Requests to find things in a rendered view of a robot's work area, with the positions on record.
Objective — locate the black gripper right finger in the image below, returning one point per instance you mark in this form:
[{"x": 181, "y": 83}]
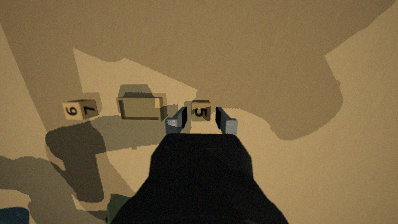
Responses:
[{"x": 226, "y": 124}]

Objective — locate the tan shallow rectangular tray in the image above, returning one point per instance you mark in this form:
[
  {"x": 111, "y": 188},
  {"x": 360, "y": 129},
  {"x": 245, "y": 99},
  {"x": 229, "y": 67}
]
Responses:
[{"x": 140, "y": 109}]

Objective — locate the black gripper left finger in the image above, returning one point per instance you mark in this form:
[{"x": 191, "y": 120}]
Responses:
[{"x": 176, "y": 123}]

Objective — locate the beige number cube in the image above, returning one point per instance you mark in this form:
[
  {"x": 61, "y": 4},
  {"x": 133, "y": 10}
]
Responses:
[
  {"x": 80, "y": 109},
  {"x": 201, "y": 110}
]

